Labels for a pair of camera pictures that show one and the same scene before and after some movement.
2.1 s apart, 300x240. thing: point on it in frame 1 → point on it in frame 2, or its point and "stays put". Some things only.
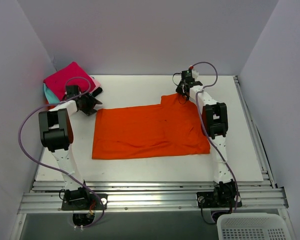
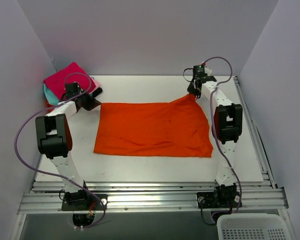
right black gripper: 181,89 → 193,89
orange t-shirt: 172,128 stays put
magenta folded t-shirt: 72,75 stays put
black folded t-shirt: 97,91 stays put
